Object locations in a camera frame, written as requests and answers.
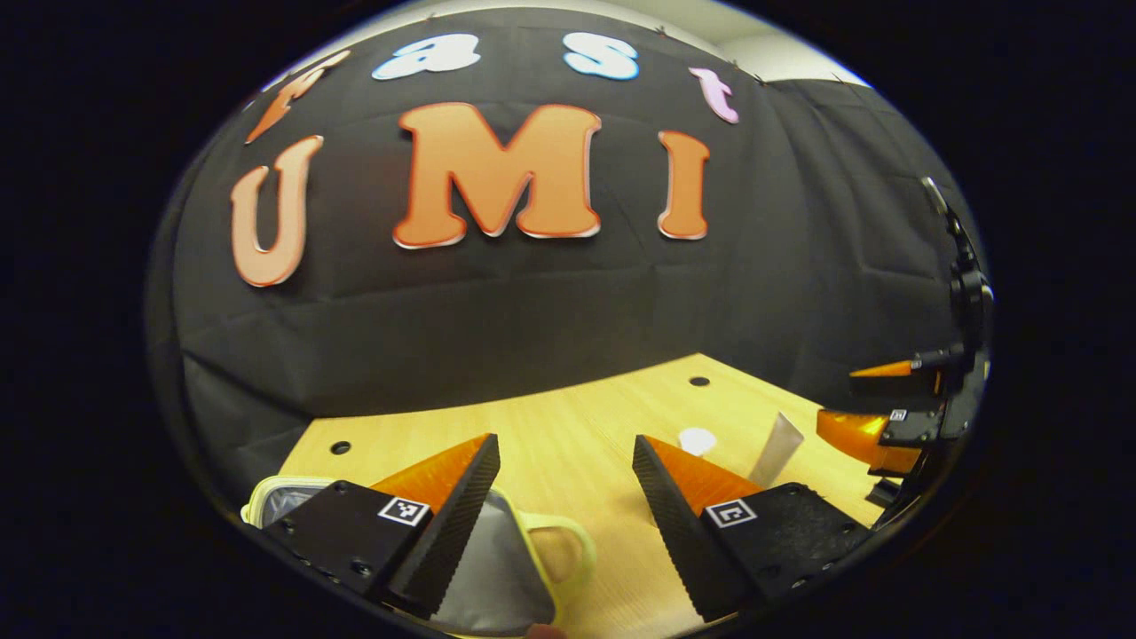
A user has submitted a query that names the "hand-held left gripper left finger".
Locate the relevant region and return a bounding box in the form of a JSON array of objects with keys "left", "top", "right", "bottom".
[{"left": 262, "top": 433, "right": 502, "bottom": 620}]

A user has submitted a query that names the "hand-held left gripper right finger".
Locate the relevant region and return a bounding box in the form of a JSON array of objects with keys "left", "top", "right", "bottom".
[{"left": 632, "top": 435, "right": 875, "bottom": 622}]

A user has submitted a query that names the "pale yellow small suitcase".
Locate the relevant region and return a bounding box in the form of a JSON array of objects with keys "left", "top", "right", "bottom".
[{"left": 240, "top": 476, "right": 597, "bottom": 638}]

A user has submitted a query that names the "white squeeze tube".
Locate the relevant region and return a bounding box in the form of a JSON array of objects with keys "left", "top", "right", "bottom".
[{"left": 748, "top": 412, "right": 805, "bottom": 489}]

